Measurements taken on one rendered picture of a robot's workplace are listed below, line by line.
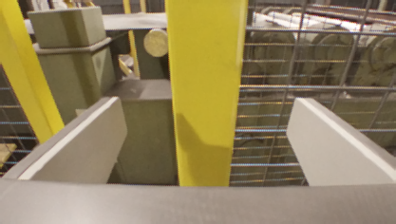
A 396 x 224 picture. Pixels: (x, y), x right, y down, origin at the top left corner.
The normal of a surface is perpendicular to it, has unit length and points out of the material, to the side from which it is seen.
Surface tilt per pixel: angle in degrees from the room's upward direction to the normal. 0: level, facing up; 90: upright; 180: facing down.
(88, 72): 90
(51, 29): 90
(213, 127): 90
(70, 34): 90
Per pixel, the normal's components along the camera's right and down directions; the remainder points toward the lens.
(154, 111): 0.00, 0.51
